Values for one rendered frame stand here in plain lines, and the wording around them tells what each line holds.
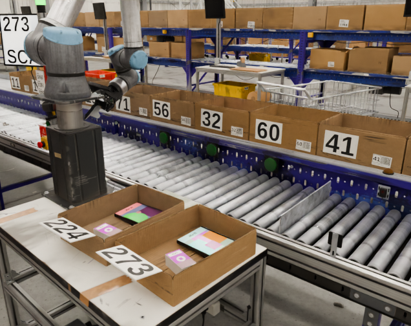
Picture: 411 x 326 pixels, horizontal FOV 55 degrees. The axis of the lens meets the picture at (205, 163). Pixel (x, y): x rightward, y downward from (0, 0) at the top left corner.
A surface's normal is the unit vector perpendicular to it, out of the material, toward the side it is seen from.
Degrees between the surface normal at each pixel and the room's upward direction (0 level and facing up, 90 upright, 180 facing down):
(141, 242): 89
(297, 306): 0
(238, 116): 90
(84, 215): 89
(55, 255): 0
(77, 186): 90
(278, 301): 0
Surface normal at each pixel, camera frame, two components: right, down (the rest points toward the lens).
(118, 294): 0.00, -0.94
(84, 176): 0.73, 0.23
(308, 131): -0.63, 0.27
